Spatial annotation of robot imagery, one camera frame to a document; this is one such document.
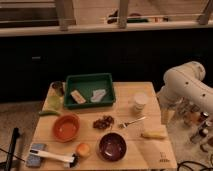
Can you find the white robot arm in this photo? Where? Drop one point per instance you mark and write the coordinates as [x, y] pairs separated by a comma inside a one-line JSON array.
[[184, 81]]

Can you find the green pea pod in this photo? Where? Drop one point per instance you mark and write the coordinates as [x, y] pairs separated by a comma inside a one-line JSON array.
[[48, 113]]

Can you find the beige block in tray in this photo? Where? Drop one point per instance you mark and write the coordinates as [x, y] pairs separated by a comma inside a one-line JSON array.
[[78, 97]]

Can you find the black stand left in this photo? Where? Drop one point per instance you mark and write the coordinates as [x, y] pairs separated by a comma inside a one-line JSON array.
[[7, 165]]

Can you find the orange red bowl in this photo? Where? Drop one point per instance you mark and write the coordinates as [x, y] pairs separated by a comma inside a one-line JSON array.
[[65, 128]]

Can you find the yellow banana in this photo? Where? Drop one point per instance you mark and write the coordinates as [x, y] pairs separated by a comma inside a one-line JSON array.
[[153, 135]]

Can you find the brown grape bunch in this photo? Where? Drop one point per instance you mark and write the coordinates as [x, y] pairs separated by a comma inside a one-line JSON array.
[[103, 123]]

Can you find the white cup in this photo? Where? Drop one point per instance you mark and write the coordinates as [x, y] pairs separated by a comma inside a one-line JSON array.
[[140, 100]]

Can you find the orange fruit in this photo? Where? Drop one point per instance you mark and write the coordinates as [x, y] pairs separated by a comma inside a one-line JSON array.
[[83, 150]]

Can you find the blue sponge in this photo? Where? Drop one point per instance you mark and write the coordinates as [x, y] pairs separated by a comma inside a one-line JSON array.
[[34, 161]]

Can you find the dark purple bowl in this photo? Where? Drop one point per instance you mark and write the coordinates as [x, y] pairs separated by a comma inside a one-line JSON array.
[[112, 147]]

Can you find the white handled brush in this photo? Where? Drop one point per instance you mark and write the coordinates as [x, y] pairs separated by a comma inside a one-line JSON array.
[[70, 160]]

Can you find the green plastic tray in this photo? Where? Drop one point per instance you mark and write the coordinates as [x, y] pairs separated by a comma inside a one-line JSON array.
[[86, 84]]

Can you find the white cloth in tray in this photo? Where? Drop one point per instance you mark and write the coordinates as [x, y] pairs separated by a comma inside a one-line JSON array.
[[98, 95]]

